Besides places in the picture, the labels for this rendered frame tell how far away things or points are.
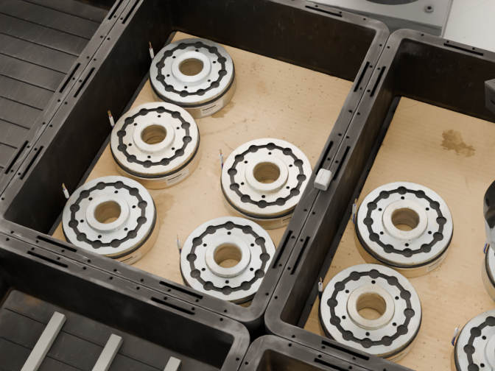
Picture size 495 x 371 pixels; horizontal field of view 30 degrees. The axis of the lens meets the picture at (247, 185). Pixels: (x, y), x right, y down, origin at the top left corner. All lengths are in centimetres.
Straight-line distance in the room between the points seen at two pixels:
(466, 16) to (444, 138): 35
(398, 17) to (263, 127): 26
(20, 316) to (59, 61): 35
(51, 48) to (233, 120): 27
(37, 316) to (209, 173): 25
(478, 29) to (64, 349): 76
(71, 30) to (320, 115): 35
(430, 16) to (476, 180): 28
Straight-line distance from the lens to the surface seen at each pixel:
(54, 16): 126
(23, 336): 101
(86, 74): 105
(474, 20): 141
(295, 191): 101
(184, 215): 104
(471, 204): 105
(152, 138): 109
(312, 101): 112
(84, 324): 100
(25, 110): 117
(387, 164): 107
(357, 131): 97
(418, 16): 125
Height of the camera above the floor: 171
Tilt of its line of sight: 57 degrees down
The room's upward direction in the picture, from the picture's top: 5 degrees counter-clockwise
